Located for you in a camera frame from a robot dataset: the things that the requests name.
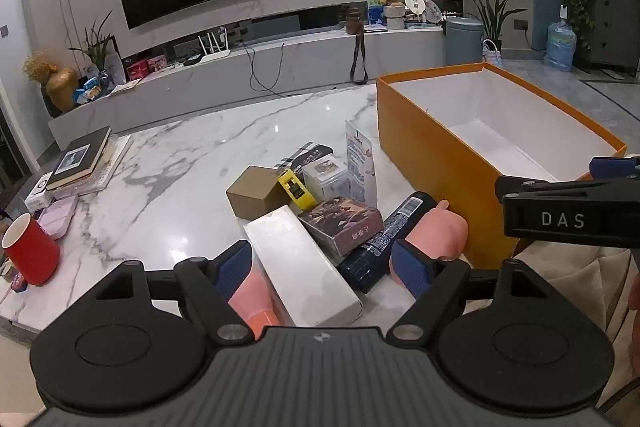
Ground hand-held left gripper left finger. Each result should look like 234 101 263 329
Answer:
94 239 256 344

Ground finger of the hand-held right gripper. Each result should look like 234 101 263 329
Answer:
589 156 640 182

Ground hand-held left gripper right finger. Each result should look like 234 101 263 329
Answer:
386 238 553 344

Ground pink tumbler with spout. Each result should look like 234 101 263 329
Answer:
227 266 282 342

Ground dark blue bottle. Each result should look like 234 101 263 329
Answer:
336 191 441 294

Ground long white box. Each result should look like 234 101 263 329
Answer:
243 205 363 328

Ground brown cardboard box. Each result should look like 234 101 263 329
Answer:
226 165 288 220

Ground dark printed card box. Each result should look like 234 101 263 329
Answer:
297 196 385 258

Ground orange cardboard storage box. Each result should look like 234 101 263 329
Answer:
376 62 628 269

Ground beige cloth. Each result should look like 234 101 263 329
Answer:
515 239 640 413

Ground yellow tape measure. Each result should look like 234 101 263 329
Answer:
277 168 317 212

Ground white lotion tube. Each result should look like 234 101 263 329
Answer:
344 119 379 208

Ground clear plastic box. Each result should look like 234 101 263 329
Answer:
301 155 351 202

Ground blue water jug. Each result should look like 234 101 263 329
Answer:
544 21 577 72

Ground dark cabinet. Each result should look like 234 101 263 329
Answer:
580 0 640 75

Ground pastel woven bag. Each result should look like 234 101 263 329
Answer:
481 39 502 68

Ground pink case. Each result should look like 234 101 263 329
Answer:
37 194 81 240

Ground marble television console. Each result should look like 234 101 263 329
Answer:
47 0 446 138

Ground tall potted plant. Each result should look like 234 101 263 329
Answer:
452 0 531 52

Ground dark hardcover book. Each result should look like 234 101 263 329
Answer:
46 126 112 190

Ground grey trash can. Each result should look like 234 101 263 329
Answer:
444 17 485 66

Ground red cup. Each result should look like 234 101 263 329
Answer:
1 213 61 287

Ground small white device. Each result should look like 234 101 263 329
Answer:
24 174 53 212

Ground white router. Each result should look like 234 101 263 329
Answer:
197 31 232 65

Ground blue snack packets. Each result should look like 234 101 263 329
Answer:
75 77 113 102

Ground gold vase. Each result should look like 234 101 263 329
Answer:
46 68 81 112

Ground grey pot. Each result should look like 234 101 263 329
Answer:
382 3 406 30

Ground green plant in glass vase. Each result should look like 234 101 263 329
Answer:
70 11 126 88

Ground green picture panel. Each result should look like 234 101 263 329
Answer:
366 0 421 28

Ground dried yellow flowers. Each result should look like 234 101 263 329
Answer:
22 52 58 82

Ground black cable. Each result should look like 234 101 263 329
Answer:
242 39 286 96

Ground brown bag with strap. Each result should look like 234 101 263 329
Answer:
344 7 372 85

